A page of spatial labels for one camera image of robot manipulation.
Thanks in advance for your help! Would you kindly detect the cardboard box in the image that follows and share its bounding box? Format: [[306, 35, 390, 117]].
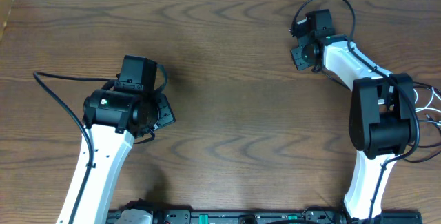
[[0, 0, 14, 40]]

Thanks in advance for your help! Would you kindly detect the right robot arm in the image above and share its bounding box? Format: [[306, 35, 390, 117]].
[[291, 34, 419, 223]]

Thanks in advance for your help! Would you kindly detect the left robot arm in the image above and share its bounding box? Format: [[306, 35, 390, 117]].
[[57, 90, 176, 223]]

